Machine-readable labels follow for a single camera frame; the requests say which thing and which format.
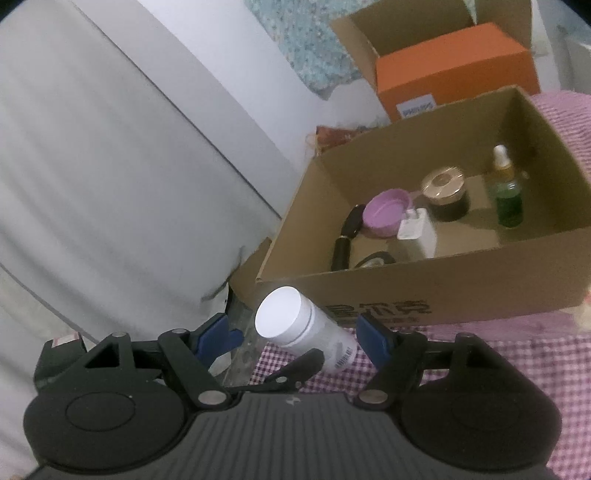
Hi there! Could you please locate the open cardboard box behind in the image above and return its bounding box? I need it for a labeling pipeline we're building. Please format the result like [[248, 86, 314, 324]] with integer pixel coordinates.
[[327, 0, 535, 121]]

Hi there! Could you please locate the white power adapter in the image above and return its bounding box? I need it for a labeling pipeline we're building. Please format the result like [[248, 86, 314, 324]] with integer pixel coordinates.
[[397, 208, 438, 261]]

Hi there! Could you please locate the purple checkered bedsheet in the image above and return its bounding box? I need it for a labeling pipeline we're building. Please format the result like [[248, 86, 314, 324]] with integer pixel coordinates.
[[248, 89, 591, 480]]

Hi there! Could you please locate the red snack bag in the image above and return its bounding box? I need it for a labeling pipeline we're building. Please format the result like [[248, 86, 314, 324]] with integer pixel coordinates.
[[315, 126, 369, 156]]

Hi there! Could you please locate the white cylindrical bottle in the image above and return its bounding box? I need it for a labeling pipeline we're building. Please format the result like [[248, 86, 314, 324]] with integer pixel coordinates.
[[254, 286, 359, 374]]

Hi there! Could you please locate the purple plastic lid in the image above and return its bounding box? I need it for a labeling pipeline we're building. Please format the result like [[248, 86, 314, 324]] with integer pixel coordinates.
[[363, 189, 414, 238]]

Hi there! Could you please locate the green dropper bottle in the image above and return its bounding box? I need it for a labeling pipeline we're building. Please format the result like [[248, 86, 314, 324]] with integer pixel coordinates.
[[493, 144, 523, 228]]

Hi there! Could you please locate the green tube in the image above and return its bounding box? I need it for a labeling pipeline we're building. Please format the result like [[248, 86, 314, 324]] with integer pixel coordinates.
[[355, 251, 396, 269]]

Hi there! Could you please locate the blue patterned wall cloth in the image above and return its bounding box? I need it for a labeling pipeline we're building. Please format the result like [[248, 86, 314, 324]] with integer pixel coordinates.
[[244, 0, 479, 100]]

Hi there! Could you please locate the gold lid black jar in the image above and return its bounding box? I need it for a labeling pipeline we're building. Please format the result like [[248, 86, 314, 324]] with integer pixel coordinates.
[[421, 167, 470, 222]]

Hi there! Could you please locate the brown cardboard box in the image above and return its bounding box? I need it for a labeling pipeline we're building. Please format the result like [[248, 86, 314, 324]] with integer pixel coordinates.
[[230, 88, 590, 325]]

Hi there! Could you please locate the orange box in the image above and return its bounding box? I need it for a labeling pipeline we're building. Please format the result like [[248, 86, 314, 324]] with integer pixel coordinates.
[[376, 23, 540, 121]]

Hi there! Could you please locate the black oval object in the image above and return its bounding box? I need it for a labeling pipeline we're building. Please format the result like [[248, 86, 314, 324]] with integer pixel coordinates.
[[331, 204, 366, 272]]

